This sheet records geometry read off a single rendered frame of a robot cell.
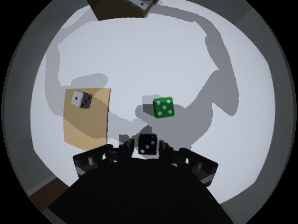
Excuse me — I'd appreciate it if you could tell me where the green die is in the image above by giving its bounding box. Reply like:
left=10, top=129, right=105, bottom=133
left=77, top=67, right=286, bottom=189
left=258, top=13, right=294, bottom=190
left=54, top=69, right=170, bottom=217
left=153, top=97, right=175, bottom=118

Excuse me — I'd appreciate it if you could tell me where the black die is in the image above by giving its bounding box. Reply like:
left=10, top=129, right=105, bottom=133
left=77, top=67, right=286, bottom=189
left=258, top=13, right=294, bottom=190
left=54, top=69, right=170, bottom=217
left=138, top=134, right=158, bottom=155

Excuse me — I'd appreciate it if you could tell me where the tan flat mat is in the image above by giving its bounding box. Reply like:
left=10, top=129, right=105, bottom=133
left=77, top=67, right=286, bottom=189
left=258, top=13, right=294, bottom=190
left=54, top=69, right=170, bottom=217
left=63, top=88, right=111, bottom=151

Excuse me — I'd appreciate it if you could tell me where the grey die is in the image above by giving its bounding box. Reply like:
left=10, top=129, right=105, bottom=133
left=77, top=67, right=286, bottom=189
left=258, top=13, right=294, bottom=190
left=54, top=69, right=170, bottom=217
left=71, top=90, right=91, bottom=109

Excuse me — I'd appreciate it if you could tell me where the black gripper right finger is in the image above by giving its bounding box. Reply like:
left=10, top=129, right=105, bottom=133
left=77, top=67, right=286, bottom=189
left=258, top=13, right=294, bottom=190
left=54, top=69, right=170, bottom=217
left=154, top=140, right=218, bottom=187

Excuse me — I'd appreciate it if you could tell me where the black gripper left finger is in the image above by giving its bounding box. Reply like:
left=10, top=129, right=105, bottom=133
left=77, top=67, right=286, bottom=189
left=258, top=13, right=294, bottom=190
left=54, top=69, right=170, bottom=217
left=73, top=139, right=134, bottom=178

